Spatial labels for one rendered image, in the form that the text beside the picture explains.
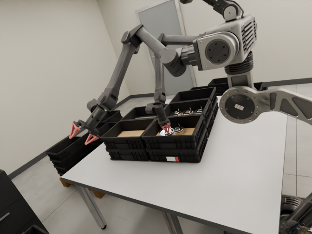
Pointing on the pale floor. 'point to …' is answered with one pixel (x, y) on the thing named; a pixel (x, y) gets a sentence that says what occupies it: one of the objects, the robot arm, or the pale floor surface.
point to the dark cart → (15, 209)
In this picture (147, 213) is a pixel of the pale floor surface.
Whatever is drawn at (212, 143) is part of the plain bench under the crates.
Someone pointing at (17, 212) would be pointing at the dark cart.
